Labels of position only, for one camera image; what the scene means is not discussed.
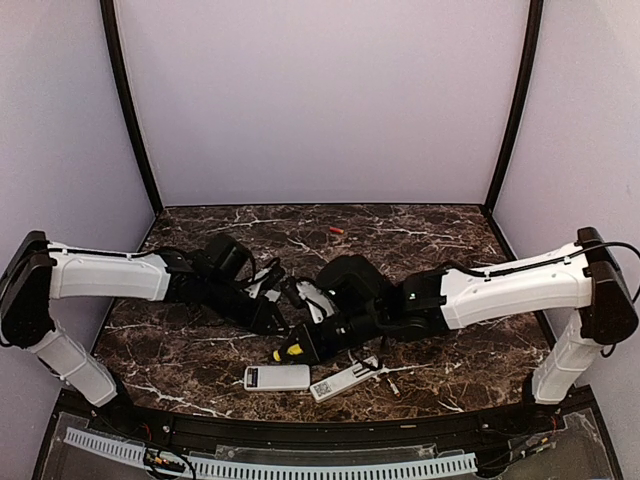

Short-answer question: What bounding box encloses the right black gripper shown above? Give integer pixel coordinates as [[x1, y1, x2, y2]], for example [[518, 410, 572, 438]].
[[278, 306, 385, 368]]

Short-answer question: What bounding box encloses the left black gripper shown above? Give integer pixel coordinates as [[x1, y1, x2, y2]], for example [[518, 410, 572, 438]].
[[203, 275, 290, 337]]

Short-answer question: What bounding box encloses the yellow handled screwdriver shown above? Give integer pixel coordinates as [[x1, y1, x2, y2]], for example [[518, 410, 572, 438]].
[[272, 343, 304, 363]]

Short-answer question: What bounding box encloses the grey remote control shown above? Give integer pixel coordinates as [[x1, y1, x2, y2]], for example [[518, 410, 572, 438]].
[[244, 365, 311, 392]]

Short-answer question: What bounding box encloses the white slim remote control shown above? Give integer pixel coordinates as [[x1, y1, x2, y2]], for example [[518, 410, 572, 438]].
[[309, 356, 384, 403]]

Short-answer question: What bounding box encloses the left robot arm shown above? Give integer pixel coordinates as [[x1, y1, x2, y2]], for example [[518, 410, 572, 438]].
[[1, 231, 289, 436]]

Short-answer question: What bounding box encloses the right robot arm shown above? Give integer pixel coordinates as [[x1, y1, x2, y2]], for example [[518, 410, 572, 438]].
[[272, 227, 639, 434]]

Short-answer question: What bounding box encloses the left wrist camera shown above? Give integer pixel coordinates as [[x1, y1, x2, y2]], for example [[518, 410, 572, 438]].
[[244, 258, 286, 303]]

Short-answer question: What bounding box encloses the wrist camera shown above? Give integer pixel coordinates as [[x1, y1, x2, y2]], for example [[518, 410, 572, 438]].
[[244, 258, 286, 303], [281, 277, 337, 324]]

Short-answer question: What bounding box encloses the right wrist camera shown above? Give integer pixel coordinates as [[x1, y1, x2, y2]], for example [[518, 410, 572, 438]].
[[281, 277, 337, 324]]

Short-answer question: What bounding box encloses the white slotted cable duct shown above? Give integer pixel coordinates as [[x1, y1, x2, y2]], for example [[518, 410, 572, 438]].
[[64, 427, 478, 480]]

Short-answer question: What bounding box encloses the black front rail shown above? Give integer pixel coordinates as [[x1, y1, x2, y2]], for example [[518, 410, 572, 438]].
[[84, 384, 596, 454]]

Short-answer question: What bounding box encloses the left black frame post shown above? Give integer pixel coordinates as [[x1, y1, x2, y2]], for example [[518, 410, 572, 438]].
[[99, 0, 164, 216]]

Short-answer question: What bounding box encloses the black frame post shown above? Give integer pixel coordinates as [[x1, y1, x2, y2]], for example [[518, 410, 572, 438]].
[[483, 0, 544, 217], [99, 0, 164, 216]]

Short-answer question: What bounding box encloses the right black frame post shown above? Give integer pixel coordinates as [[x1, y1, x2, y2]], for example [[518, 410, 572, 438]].
[[483, 0, 544, 217]]

